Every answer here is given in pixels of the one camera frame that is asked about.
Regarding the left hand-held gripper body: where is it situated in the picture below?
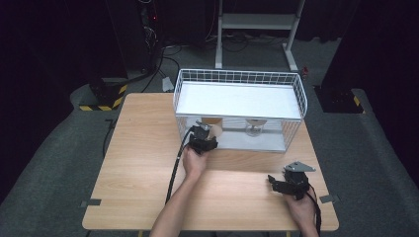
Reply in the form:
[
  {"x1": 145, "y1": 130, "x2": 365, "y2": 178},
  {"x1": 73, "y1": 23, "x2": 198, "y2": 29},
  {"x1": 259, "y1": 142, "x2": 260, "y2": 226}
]
[{"x1": 188, "y1": 119, "x2": 213, "y2": 156}]

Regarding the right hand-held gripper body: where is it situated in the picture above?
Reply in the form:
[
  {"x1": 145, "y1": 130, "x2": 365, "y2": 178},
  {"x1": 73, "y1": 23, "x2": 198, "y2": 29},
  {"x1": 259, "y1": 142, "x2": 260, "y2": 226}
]
[{"x1": 282, "y1": 161, "x2": 317, "y2": 201}]

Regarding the person's left hand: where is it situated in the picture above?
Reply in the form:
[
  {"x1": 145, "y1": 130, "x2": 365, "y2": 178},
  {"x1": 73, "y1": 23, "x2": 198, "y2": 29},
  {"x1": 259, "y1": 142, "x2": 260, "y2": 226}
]
[{"x1": 181, "y1": 144, "x2": 210, "y2": 182}]

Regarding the person's right hand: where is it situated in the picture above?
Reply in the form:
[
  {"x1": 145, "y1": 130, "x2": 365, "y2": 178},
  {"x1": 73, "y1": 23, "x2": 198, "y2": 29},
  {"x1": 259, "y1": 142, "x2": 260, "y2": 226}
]
[{"x1": 284, "y1": 186, "x2": 319, "y2": 230}]

